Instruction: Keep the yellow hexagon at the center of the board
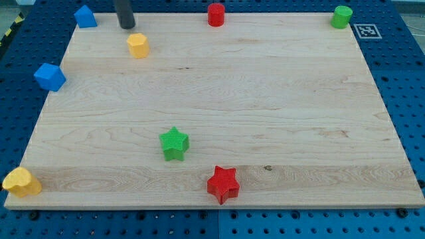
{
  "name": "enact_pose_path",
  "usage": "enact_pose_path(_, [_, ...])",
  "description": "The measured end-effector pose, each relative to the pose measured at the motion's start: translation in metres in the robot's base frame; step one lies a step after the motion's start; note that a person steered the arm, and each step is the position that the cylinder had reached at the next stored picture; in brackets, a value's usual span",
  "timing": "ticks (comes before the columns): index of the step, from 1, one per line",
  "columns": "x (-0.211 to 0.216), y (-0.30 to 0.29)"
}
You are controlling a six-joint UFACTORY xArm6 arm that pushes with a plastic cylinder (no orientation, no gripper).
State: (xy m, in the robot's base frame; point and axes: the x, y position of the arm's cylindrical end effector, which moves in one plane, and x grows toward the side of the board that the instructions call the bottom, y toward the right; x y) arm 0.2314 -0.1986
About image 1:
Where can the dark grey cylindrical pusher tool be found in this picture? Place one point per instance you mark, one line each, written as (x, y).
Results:
(124, 13)

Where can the yellow hexagon block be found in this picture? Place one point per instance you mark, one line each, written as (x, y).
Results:
(138, 45)

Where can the blue pentagon block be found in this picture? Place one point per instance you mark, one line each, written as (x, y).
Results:
(85, 17)

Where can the red cylinder block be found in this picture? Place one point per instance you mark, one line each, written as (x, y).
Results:
(216, 14)

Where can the blue cube block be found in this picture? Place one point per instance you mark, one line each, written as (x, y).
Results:
(50, 77)

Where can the green star block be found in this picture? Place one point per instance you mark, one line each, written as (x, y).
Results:
(174, 144)

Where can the red star block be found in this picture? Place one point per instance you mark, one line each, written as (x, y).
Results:
(223, 184)

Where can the yellow heart block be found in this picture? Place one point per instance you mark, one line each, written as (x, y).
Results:
(21, 182)

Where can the green cylinder block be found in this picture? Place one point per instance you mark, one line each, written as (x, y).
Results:
(341, 17)

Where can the white fiducial marker tag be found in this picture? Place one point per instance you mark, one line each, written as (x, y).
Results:
(367, 31)

